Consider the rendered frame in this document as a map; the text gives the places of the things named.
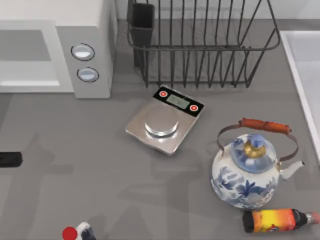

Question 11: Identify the blue and white teapot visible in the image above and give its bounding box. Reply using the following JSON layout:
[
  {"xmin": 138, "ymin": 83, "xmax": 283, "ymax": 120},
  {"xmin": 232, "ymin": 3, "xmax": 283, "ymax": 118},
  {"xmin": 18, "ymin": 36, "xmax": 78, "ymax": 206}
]
[{"xmin": 210, "ymin": 117, "xmax": 306, "ymax": 210}]

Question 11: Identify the silver kitchen scale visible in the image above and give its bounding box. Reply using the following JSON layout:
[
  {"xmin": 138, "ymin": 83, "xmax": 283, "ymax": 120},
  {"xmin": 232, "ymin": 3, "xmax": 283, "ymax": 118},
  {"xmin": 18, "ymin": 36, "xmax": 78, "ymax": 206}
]
[{"xmin": 124, "ymin": 85, "xmax": 205, "ymax": 157}]

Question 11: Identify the black cutlery holder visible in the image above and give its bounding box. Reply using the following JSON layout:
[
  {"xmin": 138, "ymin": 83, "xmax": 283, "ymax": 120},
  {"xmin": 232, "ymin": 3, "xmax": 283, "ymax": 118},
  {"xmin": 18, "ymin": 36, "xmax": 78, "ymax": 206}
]
[{"xmin": 126, "ymin": 2, "xmax": 156, "ymax": 68}]

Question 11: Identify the microwave knob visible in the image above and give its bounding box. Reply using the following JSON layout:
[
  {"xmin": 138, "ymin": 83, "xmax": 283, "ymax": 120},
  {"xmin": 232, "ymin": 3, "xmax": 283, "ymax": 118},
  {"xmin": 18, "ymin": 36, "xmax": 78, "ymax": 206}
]
[
  {"xmin": 76, "ymin": 66, "xmax": 100, "ymax": 83},
  {"xmin": 70, "ymin": 42, "xmax": 96, "ymax": 62}
]

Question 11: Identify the dark bottle with orange label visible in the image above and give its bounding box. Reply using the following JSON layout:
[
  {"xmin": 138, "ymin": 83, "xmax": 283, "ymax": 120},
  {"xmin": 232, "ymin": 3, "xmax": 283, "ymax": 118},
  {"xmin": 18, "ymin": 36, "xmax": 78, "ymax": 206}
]
[{"xmin": 241, "ymin": 208, "xmax": 320, "ymax": 234}]

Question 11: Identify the pale microwave oven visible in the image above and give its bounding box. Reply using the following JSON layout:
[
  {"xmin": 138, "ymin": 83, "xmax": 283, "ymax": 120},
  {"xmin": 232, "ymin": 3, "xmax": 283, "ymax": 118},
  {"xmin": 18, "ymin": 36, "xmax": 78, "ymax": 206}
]
[{"xmin": 0, "ymin": 0, "xmax": 118, "ymax": 99}]

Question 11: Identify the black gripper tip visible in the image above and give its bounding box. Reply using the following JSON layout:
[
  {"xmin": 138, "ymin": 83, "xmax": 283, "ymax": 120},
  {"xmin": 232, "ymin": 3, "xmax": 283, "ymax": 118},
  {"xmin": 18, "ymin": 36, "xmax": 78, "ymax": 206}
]
[{"xmin": 0, "ymin": 151, "xmax": 23, "ymax": 168}]

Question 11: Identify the white bottle with red cap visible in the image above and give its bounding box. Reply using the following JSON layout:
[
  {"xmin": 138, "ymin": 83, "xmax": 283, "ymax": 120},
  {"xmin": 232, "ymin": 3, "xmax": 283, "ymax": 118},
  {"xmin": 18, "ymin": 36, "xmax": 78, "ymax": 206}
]
[{"xmin": 61, "ymin": 221, "xmax": 97, "ymax": 240}]

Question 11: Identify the dark wire dish rack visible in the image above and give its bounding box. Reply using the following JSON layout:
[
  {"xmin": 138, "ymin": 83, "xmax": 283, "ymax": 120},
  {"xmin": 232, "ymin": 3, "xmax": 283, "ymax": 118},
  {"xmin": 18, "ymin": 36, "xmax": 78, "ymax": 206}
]
[{"xmin": 126, "ymin": 0, "xmax": 281, "ymax": 89}]

